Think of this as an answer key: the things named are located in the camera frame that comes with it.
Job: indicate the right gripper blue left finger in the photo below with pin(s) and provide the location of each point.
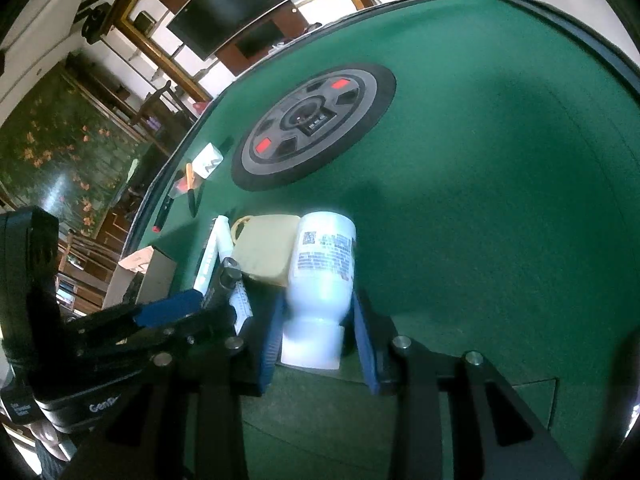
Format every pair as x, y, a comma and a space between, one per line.
269, 319

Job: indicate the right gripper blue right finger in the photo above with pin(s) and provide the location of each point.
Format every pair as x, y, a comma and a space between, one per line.
374, 333

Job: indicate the olive green tube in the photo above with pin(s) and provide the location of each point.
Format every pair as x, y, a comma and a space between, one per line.
218, 293

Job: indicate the white plastic bottle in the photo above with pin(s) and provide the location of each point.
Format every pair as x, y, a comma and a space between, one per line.
319, 291

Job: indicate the white paint marker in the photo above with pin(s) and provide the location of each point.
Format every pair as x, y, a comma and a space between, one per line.
218, 246

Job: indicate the cream rectangular case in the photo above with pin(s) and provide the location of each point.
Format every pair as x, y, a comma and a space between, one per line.
263, 246

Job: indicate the cardboard box tray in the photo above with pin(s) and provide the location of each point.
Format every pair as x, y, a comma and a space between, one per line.
147, 273

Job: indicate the black pen red tip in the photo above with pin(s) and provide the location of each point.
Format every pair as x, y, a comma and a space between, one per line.
162, 214

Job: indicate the red item in clear pack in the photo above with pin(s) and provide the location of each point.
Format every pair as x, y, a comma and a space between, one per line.
179, 186

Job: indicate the yellow black utility knife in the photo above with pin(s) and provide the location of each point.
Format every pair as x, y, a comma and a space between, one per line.
190, 188

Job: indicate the small white box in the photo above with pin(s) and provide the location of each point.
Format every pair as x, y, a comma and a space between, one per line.
206, 161

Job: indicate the round table centre console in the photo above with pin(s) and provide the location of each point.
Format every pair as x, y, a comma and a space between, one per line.
313, 124

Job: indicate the large floral painting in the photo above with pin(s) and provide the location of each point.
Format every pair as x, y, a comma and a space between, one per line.
62, 154

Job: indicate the wall television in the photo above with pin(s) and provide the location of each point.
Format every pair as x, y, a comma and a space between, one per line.
204, 26

